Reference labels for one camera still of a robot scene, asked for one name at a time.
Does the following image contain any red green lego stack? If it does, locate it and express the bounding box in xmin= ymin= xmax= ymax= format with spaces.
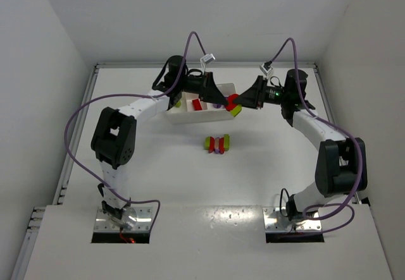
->
xmin=225 ymin=94 xmax=242 ymax=117

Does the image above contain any red lego brick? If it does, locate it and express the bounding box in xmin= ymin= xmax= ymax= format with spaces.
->
xmin=192 ymin=99 xmax=203 ymax=111

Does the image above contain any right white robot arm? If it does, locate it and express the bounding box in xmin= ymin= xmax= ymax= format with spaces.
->
xmin=233 ymin=70 xmax=368 ymax=220

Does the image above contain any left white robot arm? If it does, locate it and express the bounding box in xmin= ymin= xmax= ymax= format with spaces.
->
xmin=90 ymin=56 xmax=228 ymax=224

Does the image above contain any white three-compartment container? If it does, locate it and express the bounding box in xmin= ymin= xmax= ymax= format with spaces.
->
xmin=166 ymin=92 xmax=234 ymax=124

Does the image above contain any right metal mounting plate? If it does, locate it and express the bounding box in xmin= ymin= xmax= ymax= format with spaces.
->
xmin=263 ymin=207 xmax=322 ymax=234

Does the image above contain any metal mounting plate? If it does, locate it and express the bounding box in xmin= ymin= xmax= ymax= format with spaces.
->
xmin=263 ymin=207 xmax=322 ymax=234
xmin=93 ymin=206 xmax=154 ymax=234

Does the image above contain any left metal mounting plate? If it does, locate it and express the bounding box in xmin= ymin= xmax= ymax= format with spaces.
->
xmin=93 ymin=206 xmax=154 ymax=234

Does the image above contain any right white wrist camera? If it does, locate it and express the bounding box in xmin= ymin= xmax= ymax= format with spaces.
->
xmin=259 ymin=61 xmax=273 ymax=78

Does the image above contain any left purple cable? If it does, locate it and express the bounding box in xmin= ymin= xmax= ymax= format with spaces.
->
xmin=65 ymin=31 xmax=216 ymax=222

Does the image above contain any purple cable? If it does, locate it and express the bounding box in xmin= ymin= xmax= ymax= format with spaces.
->
xmin=65 ymin=31 xmax=216 ymax=222
xmin=265 ymin=37 xmax=363 ymax=235

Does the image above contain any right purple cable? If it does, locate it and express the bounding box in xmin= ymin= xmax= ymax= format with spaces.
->
xmin=265 ymin=37 xmax=363 ymax=235

